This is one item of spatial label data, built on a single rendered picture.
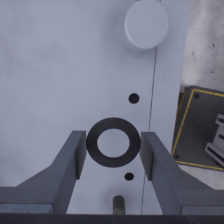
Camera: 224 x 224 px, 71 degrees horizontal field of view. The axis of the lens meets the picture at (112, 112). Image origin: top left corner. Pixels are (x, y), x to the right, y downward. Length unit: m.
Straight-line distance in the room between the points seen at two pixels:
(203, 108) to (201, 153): 0.42
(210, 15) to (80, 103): 1.73
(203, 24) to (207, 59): 0.31
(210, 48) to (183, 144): 0.93
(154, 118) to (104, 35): 0.12
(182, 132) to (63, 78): 1.33
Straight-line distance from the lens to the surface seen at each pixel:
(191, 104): 1.42
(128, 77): 0.20
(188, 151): 1.57
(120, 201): 0.26
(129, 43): 0.16
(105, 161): 0.17
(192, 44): 1.75
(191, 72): 1.74
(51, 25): 0.21
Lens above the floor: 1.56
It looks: 75 degrees down
